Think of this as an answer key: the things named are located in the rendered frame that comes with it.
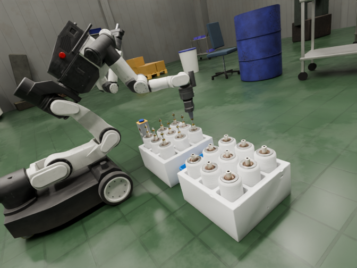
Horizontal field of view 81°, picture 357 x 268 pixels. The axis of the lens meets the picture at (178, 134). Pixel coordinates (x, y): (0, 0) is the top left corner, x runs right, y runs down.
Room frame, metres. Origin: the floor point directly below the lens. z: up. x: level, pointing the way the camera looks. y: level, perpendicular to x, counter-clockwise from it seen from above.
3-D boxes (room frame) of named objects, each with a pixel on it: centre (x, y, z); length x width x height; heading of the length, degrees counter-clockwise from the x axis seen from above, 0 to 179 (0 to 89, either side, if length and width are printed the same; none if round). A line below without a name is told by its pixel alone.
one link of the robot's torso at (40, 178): (1.16, 0.82, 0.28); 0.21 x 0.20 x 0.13; 120
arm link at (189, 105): (1.28, -0.11, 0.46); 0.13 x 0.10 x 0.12; 167
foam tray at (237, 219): (0.86, -0.20, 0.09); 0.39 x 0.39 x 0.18; 29
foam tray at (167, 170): (1.33, 0.05, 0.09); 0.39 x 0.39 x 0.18; 28
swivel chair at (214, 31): (4.13, -1.17, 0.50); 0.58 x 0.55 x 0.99; 25
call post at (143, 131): (1.55, 0.25, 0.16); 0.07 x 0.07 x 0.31; 28
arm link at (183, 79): (1.27, -0.08, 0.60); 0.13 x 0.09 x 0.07; 90
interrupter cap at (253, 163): (0.76, -0.26, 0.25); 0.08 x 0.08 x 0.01
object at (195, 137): (1.28, -0.11, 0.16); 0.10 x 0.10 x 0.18
